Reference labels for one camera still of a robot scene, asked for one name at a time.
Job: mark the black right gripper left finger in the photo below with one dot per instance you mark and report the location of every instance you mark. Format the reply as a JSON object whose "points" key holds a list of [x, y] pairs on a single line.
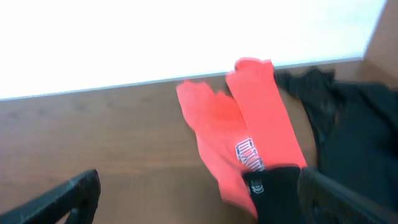
{"points": [[77, 197]]}

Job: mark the black garment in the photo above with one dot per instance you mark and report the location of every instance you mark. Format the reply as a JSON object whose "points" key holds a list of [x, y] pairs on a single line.
{"points": [[355, 132]]}

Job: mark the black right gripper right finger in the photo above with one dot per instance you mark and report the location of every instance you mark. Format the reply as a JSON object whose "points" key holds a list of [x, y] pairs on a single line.
{"points": [[325, 201]]}

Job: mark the red printed shirt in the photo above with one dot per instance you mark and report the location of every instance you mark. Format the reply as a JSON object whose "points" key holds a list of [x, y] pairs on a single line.
{"points": [[248, 130]]}

